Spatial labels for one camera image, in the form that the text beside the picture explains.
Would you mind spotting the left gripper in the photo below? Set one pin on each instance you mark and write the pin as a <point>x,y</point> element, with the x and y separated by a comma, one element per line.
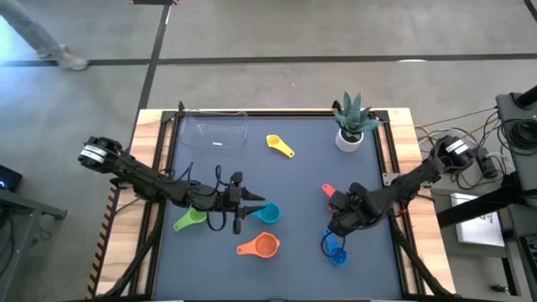
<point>237,201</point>

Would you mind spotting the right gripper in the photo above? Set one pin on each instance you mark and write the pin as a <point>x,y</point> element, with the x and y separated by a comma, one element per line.
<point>356,207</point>

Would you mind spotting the teal measuring cup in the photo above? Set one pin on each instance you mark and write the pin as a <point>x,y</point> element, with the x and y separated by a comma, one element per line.
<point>269,214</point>

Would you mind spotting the blue measuring cup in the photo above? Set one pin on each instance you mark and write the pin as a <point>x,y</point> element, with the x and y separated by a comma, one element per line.
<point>337,253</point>

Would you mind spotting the pink-red measuring cup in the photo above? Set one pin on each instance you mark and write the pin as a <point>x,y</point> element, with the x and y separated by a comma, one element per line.
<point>328,189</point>

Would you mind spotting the orange measuring cup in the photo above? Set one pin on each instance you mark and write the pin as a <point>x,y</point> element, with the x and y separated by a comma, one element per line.
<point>264,245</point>

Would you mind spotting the green measuring cup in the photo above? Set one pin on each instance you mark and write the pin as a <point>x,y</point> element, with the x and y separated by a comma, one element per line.
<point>195,217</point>

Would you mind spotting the yellow measuring cup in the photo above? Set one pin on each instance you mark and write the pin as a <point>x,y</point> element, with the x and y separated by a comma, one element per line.
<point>274,142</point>

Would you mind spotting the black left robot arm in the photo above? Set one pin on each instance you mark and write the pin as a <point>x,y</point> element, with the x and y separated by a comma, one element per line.
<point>147,180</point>

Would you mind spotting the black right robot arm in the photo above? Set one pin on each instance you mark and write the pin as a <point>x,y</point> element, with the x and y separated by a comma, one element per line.
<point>415,178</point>

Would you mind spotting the clear plastic basket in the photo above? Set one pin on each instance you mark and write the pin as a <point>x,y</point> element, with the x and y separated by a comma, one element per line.
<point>214,134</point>

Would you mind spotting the white plant pot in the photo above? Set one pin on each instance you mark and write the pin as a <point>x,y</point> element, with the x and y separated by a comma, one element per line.
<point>349,142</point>

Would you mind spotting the artificial teal succulent plant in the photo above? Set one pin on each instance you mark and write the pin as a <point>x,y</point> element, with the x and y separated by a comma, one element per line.
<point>354,115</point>

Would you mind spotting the white paper sheet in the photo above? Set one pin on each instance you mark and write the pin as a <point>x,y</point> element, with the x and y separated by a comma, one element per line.
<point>478,226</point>

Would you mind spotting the yellow-black hazard tape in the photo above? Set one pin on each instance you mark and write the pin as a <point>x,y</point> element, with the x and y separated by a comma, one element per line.
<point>102,247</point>

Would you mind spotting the black power adapter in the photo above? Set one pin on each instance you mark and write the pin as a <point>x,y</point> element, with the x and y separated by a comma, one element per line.
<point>487,164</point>

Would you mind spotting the grey metal stand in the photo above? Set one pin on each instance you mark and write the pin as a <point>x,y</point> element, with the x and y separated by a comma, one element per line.
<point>25,205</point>

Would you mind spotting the black device with blue light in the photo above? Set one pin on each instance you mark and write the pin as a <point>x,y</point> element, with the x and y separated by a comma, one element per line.
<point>10,178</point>

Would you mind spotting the person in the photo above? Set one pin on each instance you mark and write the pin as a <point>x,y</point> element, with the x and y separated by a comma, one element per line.
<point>25,25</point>

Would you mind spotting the silver corner bracket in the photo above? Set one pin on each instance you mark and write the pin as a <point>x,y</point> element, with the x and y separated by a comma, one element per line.
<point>390,178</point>

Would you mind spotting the black aluminium table frame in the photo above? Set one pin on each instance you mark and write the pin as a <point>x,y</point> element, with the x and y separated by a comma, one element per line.
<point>293,113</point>

